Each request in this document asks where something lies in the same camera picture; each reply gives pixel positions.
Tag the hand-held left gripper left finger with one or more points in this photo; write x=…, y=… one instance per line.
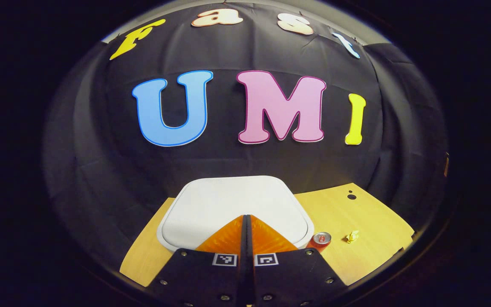
x=203, y=279

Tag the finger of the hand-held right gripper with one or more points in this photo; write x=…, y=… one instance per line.
x=446, y=165

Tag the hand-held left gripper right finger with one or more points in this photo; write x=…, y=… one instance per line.
x=292, y=279

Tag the red pop can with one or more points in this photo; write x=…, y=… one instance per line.
x=321, y=239

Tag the yellow paper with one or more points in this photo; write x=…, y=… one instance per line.
x=352, y=236

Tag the white desktop garbage bin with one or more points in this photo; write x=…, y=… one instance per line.
x=228, y=200

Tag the black round desk grommet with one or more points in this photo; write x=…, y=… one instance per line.
x=351, y=196

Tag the black backdrop cloth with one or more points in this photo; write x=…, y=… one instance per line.
x=228, y=162

